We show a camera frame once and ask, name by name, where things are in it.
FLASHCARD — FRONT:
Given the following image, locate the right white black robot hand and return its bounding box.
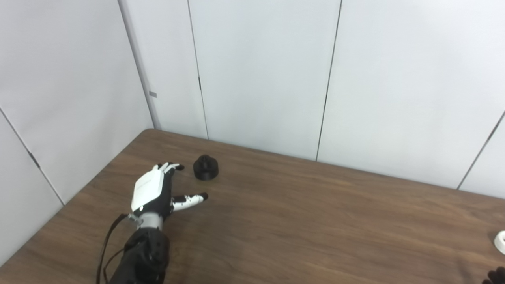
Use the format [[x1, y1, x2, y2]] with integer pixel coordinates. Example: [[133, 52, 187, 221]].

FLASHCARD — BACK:
[[482, 267, 505, 284]]

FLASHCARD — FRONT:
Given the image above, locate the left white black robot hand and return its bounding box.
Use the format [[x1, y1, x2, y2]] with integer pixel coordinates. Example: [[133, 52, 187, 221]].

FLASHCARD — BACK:
[[131, 162, 209, 216]]

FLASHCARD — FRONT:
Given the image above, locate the round black plastic part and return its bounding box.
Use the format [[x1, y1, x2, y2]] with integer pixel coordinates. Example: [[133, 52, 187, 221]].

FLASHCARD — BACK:
[[193, 155, 219, 181]]

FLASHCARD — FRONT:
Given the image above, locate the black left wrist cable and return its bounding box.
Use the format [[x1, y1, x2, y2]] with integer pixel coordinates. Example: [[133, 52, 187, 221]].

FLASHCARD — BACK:
[[96, 213, 138, 284]]

